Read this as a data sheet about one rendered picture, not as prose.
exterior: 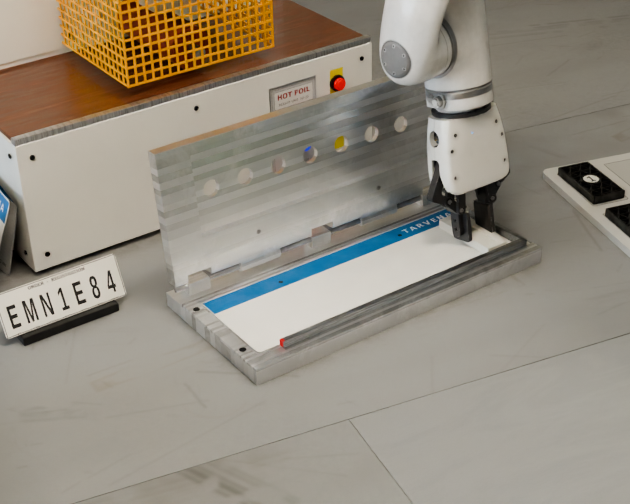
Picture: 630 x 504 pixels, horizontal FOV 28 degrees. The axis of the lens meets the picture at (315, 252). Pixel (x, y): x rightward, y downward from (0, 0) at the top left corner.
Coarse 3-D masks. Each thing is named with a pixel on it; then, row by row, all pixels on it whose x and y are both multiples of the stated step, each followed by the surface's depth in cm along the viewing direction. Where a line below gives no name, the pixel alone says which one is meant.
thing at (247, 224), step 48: (336, 96) 158; (384, 96) 164; (192, 144) 148; (240, 144) 153; (288, 144) 157; (384, 144) 166; (192, 192) 150; (240, 192) 155; (288, 192) 160; (336, 192) 163; (384, 192) 167; (192, 240) 152; (240, 240) 156; (288, 240) 161
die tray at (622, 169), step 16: (592, 160) 186; (608, 160) 186; (624, 160) 185; (544, 176) 183; (608, 176) 181; (624, 176) 181; (560, 192) 179; (576, 192) 177; (576, 208) 175; (592, 208) 173; (608, 224) 169; (624, 240) 166
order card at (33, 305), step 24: (96, 264) 155; (24, 288) 150; (48, 288) 152; (72, 288) 153; (96, 288) 155; (120, 288) 156; (0, 312) 149; (24, 312) 150; (48, 312) 152; (72, 312) 153
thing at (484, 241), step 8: (448, 216) 168; (440, 224) 167; (448, 224) 166; (472, 224) 166; (448, 232) 166; (472, 232) 164; (480, 232) 164; (488, 232) 164; (472, 240) 162; (480, 240) 162; (488, 240) 162; (496, 240) 162; (480, 248) 161; (488, 248) 160
